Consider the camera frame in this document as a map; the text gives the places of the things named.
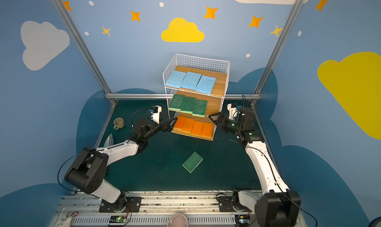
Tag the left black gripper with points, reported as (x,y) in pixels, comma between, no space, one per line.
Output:
(162,127)

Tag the orange sponge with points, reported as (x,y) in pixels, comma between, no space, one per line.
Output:
(207,131)
(197,129)
(188,125)
(179,123)

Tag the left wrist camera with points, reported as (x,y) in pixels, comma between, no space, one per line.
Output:
(155,113)

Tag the aluminium front rail frame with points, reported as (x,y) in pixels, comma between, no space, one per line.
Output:
(200,208)

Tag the white crumpled object front left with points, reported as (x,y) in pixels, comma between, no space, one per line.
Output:
(64,223)

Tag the white wire wooden shelf rack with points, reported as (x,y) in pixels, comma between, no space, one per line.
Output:
(205,66)

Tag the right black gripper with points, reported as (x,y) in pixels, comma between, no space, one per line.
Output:
(222,120)

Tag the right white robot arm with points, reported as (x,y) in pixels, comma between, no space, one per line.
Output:
(277,206)

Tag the pink round object front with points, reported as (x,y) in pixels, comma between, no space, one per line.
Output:
(178,220)

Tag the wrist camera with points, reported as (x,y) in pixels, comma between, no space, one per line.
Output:
(233,110)
(155,113)

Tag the blue sponge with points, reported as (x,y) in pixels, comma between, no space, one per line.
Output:
(205,84)
(175,79)
(191,80)

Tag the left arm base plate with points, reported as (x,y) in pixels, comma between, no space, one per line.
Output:
(124,205)

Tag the grey metal garden trowel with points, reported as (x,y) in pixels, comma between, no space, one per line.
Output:
(109,141)

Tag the green circuit board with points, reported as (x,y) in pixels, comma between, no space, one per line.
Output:
(117,220)
(242,221)

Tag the right green circuit board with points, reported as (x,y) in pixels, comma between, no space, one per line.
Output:
(242,221)

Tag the left green circuit board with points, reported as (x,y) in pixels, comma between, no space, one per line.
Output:
(117,220)

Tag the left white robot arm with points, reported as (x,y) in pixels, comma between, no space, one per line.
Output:
(88,171)

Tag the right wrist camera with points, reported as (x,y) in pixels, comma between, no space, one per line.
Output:
(233,110)

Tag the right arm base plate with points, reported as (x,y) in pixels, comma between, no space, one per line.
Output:
(225,203)

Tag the green sponge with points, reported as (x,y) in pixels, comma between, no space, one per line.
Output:
(200,108)
(187,105)
(192,162)

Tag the beige ceramic mug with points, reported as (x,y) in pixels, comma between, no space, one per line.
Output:
(118,123)

